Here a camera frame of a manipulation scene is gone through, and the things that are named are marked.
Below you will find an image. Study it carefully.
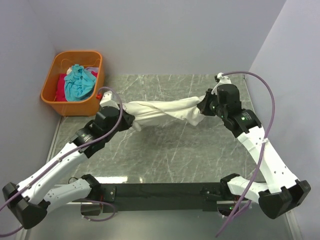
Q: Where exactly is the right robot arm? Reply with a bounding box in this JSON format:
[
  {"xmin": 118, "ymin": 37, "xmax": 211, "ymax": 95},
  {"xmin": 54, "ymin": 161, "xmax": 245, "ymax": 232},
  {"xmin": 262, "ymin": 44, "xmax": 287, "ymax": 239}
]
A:
[{"xmin": 197, "ymin": 84, "xmax": 311, "ymax": 219}]

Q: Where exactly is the lavender cloth in basket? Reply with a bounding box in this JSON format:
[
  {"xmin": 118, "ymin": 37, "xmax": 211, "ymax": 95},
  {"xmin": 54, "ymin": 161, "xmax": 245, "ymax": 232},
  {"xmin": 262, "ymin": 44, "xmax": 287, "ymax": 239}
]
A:
[{"xmin": 85, "ymin": 66, "xmax": 99, "ymax": 73}]

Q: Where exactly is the white t shirt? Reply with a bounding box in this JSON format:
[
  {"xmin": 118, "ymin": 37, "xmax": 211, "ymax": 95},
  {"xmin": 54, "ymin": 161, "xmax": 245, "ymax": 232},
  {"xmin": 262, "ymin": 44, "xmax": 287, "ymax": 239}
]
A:
[{"xmin": 122, "ymin": 96, "xmax": 205, "ymax": 132}]

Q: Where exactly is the red t shirt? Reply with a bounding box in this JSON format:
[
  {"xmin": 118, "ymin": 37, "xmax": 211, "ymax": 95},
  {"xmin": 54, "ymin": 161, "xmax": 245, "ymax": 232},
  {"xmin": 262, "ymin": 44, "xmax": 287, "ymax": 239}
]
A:
[{"xmin": 55, "ymin": 72, "xmax": 98, "ymax": 102}]

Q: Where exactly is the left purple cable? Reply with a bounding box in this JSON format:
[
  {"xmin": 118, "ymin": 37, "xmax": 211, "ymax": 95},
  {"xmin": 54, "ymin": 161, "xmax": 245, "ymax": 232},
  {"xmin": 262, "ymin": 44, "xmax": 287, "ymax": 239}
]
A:
[{"xmin": 0, "ymin": 86, "xmax": 124, "ymax": 238}]

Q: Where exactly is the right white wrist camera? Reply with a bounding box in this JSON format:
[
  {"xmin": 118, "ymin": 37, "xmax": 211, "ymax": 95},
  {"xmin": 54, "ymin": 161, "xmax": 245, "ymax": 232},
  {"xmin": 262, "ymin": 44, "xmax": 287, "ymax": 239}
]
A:
[{"xmin": 214, "ymin": 72, "xmax": 232, "ymax": 87}]

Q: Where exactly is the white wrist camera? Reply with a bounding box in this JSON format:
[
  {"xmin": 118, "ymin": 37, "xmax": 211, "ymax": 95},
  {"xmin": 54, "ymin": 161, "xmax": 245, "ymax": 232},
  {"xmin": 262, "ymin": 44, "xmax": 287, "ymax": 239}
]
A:
[
  {"xmin": 96, "ymin": 91, "xmax": 120, "ymax": 110},
  {"xmin": 214, "ymin": 72, "xmax": 232, "ymax": 87}
]

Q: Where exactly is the teal t shirt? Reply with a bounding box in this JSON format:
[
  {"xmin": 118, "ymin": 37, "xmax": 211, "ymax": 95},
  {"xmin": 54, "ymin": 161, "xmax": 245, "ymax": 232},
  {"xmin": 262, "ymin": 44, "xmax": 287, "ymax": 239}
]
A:
[{"xmin": 64, "ymin": 64, "xmax": 97, "ymax": 102}]

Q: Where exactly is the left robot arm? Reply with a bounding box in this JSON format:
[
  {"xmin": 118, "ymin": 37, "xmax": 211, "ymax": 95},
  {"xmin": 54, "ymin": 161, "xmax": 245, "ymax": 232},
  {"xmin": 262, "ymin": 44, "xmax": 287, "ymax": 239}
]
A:
[{"xmin": 2, "ymin": 106, "xmax": 135, "ymax": 229}]

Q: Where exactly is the orange plastic basket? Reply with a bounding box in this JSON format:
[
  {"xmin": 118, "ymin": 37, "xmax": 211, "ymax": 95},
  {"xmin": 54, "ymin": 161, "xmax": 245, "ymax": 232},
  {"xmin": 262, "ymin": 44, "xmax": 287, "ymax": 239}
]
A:
[{"xmin": 40, "ymin": 50, "xmax": 105, "ymax": 117}]

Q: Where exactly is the aluminium frame rail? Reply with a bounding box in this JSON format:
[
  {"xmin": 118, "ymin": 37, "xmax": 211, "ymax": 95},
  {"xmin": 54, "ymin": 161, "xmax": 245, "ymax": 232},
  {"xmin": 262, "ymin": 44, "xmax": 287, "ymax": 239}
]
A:
[{"xmin": 14, "ymin": 117, "xmax": 301, "ymax": 240}]

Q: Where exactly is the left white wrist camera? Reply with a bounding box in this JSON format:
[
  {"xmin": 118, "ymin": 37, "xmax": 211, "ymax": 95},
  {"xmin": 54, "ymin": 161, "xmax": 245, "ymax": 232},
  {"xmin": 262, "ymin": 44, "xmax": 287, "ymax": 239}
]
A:
[{"xmin": 96, "ymin": 91, "xmax": 120, "ymax": 110}]

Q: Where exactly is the black base beam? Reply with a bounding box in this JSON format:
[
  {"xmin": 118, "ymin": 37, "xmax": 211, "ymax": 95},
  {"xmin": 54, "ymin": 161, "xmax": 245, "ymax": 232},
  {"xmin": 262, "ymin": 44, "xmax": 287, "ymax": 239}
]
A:
[{"xmin": 101, "ymin": 182, "xmax": 240, "ymax": 212}]

